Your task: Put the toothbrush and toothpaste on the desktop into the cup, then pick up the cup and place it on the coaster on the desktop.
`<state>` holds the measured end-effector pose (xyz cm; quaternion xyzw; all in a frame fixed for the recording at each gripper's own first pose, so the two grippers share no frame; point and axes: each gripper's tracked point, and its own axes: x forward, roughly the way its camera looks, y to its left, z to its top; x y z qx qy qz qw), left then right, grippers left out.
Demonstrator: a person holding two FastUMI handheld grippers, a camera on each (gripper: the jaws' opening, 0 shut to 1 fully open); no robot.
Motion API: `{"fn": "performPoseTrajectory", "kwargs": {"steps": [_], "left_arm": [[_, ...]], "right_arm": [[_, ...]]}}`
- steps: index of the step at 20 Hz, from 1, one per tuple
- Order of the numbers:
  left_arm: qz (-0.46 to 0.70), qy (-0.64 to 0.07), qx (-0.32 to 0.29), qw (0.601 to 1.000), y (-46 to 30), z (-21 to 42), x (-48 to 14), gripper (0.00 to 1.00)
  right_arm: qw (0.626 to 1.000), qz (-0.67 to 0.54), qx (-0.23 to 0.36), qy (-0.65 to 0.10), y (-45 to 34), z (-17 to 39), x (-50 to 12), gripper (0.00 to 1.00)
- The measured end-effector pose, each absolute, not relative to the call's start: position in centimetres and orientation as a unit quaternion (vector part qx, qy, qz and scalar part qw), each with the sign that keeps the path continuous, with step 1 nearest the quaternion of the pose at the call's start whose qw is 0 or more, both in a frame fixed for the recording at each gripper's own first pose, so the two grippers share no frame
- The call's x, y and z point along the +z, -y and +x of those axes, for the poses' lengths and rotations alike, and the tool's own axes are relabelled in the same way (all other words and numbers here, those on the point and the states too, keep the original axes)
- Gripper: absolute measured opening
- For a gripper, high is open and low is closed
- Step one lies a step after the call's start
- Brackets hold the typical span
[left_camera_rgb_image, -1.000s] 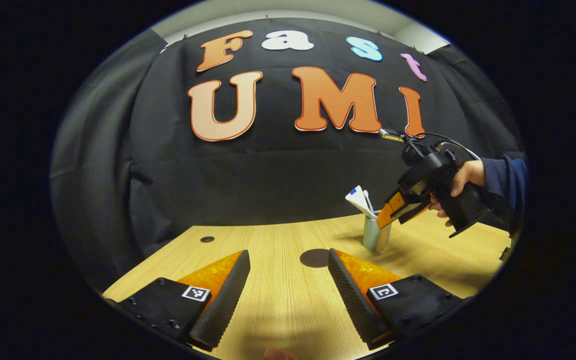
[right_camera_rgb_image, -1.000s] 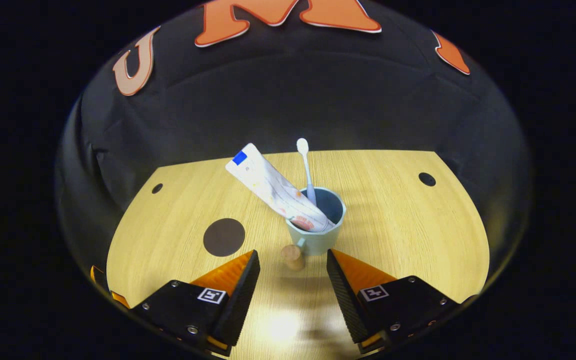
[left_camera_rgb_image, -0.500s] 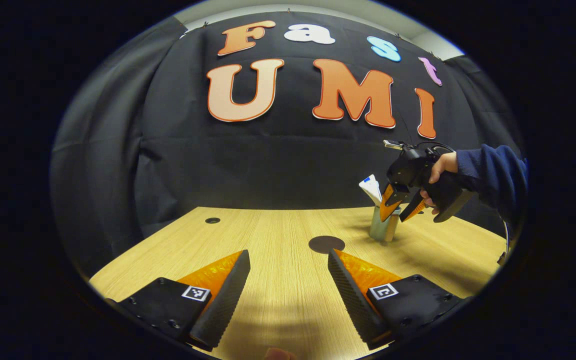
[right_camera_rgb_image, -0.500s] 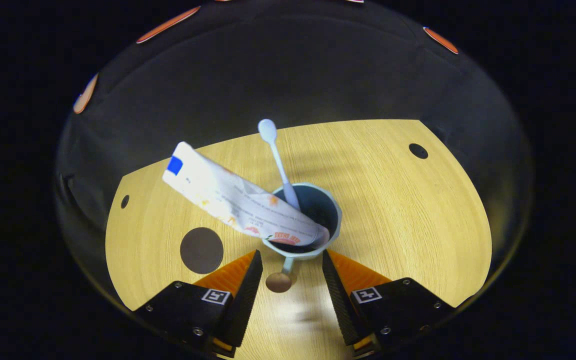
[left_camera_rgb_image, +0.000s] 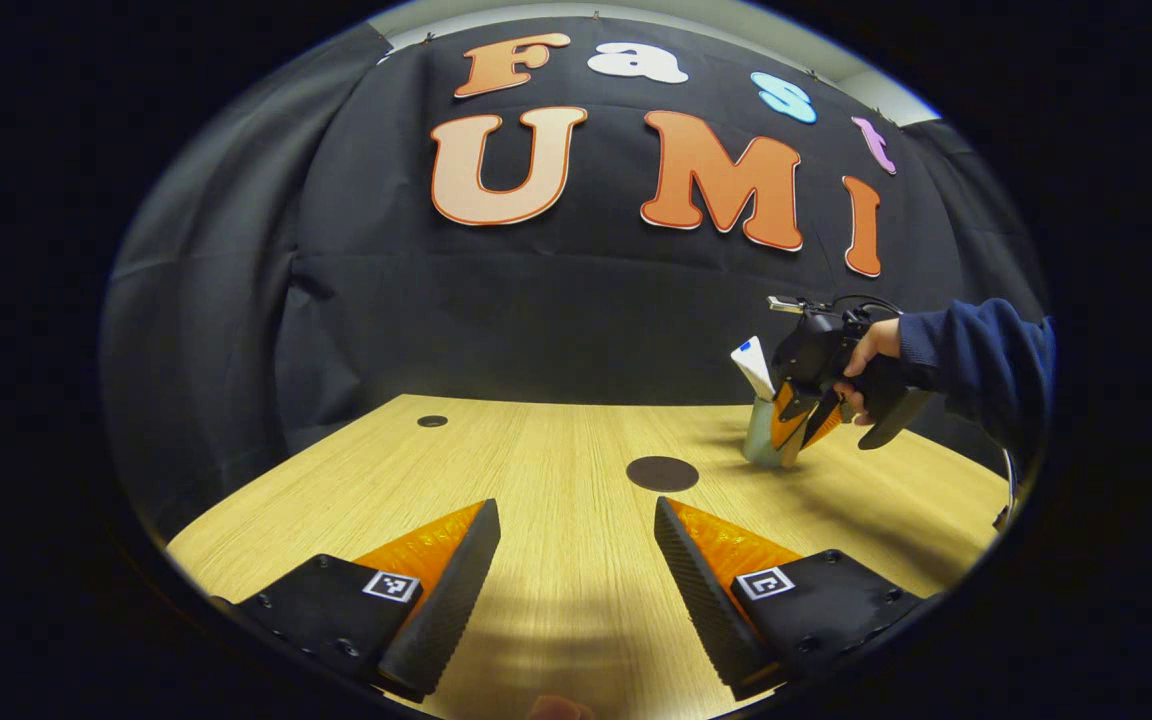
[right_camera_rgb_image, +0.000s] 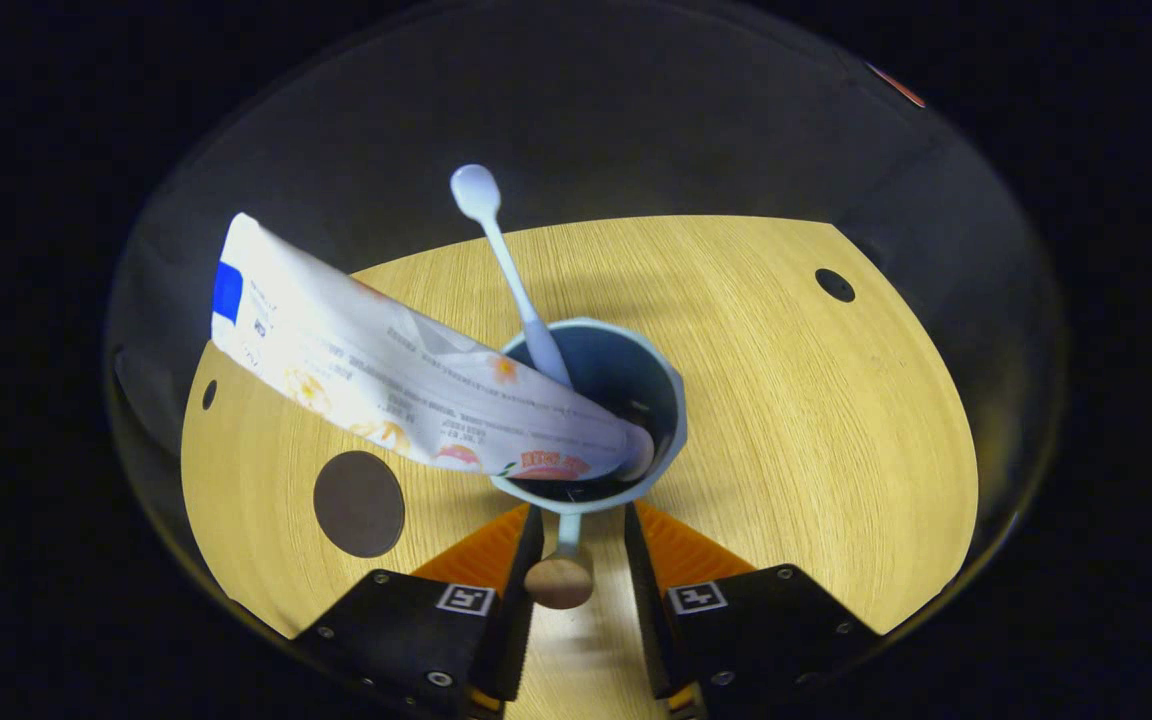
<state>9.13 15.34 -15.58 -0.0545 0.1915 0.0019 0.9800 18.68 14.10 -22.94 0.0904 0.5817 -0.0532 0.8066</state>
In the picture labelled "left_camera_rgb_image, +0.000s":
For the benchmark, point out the dark brown round coaster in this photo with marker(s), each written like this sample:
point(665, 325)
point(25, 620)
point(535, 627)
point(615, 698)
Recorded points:
point(662, 474)

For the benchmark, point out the wooden desktop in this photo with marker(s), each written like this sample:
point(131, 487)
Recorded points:
point(556, 470)

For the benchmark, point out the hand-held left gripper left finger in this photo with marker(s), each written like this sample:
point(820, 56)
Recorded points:
point(436, 600)

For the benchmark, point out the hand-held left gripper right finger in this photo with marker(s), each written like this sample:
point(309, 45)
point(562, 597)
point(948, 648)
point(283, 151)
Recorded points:
point(706, 600)

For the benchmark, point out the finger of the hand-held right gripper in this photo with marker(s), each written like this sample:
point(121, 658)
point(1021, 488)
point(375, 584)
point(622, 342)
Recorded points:
point(821, 420)
point(788, 425)

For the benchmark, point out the black backdrop cloth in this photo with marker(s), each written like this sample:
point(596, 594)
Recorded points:
point(536, 320)

